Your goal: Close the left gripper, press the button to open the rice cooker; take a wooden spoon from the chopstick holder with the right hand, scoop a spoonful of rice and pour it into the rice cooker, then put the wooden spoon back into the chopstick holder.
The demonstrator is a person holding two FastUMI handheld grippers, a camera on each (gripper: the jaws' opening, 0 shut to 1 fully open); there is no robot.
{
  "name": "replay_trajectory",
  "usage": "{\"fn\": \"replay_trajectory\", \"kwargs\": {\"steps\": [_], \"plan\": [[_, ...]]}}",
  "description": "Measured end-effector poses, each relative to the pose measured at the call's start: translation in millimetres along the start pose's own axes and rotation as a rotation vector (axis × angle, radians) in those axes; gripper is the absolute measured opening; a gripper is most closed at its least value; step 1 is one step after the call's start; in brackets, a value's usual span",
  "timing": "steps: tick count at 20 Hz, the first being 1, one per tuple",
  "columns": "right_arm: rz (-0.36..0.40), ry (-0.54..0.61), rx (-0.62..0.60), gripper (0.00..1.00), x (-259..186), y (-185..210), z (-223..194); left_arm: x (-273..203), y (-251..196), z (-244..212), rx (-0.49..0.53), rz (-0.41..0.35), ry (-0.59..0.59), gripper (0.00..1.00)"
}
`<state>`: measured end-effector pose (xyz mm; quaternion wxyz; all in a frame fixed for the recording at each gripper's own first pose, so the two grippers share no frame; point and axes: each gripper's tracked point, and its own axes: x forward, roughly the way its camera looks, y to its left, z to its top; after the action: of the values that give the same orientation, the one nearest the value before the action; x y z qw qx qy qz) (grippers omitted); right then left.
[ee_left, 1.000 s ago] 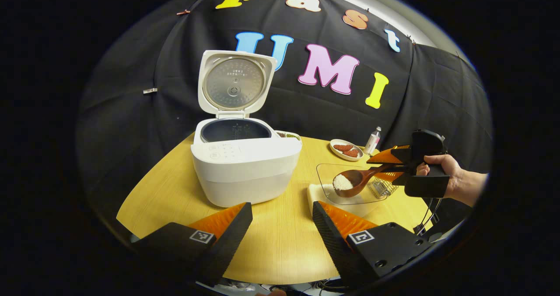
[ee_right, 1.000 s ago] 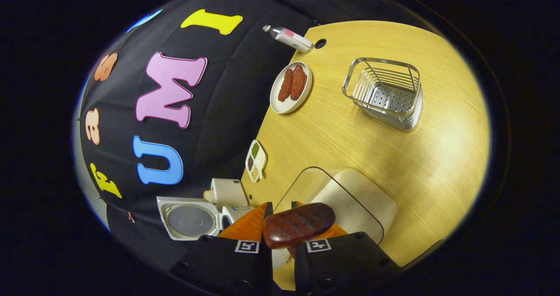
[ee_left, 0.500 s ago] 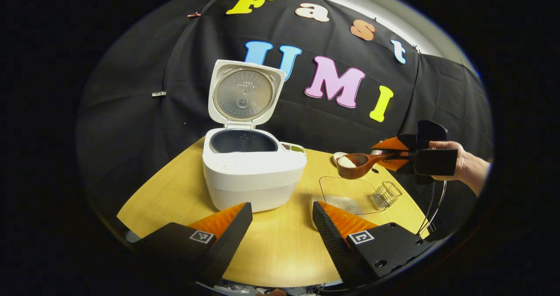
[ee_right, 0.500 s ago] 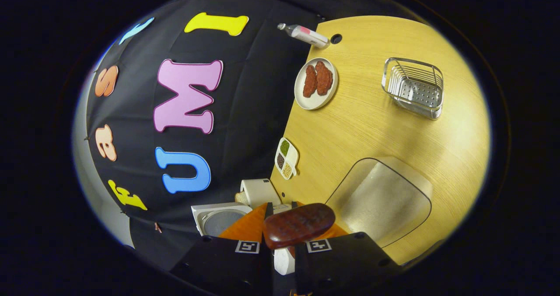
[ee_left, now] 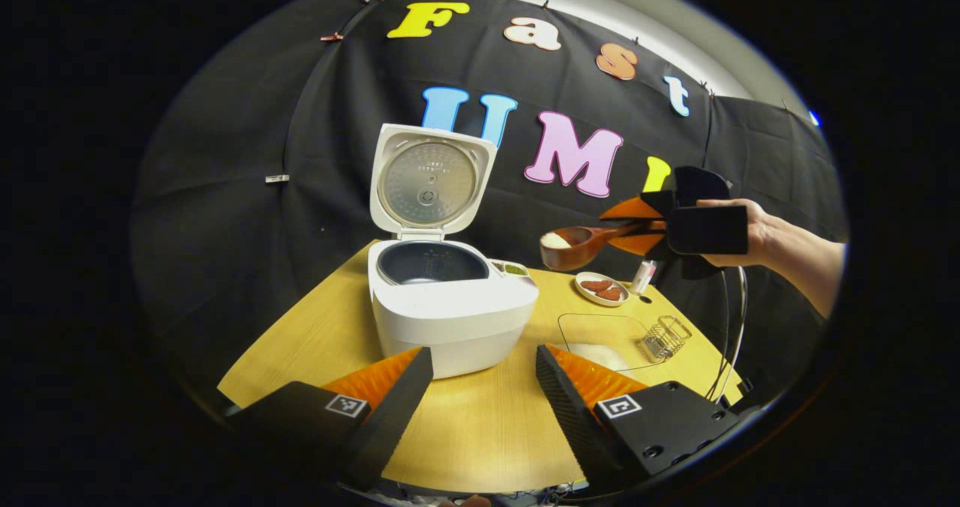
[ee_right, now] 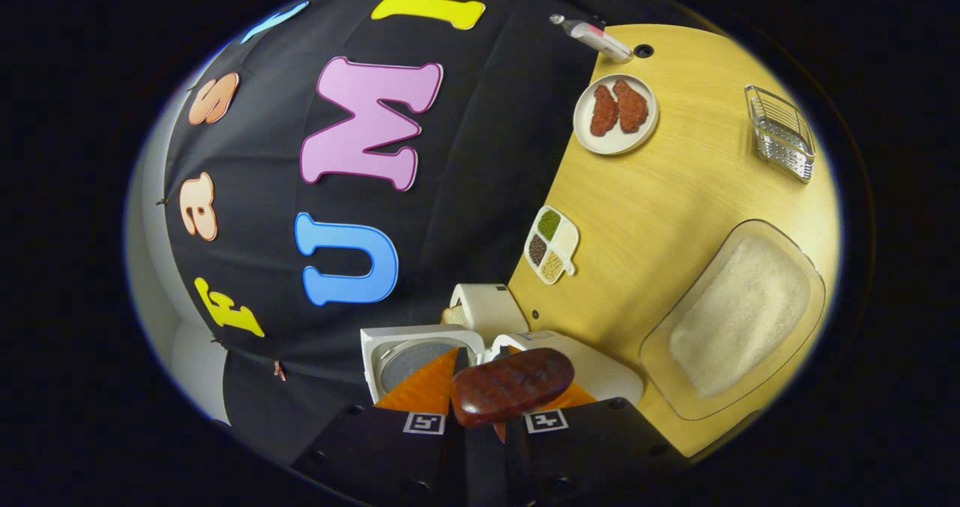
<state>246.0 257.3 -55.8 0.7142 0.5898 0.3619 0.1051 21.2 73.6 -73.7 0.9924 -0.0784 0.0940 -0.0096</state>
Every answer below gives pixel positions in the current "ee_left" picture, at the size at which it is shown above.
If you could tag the black backdrop cloth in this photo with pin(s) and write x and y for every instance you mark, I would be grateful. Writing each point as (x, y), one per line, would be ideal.
(225, 229)

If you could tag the clear plastic container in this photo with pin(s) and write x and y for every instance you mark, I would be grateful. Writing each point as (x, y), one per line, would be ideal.
(592, 327)

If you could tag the brown wooden spoon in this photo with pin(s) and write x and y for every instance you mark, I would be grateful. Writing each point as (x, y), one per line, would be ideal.
(592, 241)

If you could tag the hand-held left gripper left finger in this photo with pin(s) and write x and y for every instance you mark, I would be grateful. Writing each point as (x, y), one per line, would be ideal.
(397, 409)

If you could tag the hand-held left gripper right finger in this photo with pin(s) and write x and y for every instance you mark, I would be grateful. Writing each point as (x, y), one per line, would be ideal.
(570, 417)

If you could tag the white divided bean dish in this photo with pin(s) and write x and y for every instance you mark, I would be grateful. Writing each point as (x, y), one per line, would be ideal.
(516, 269)

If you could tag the white round plate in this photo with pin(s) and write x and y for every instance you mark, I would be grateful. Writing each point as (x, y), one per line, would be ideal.
(583, 295)

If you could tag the white rice cooker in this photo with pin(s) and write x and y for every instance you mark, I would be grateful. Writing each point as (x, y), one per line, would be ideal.
(450, 327)

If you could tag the small pink label bottle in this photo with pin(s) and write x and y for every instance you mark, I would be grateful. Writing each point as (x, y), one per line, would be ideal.
(643, 276)

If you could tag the red meat piece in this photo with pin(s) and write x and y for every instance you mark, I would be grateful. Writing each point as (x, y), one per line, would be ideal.
(596, 285)
(609, 294)

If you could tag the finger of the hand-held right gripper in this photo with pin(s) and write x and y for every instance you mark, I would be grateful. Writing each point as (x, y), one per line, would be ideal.
(645, 244)
(652, 205)

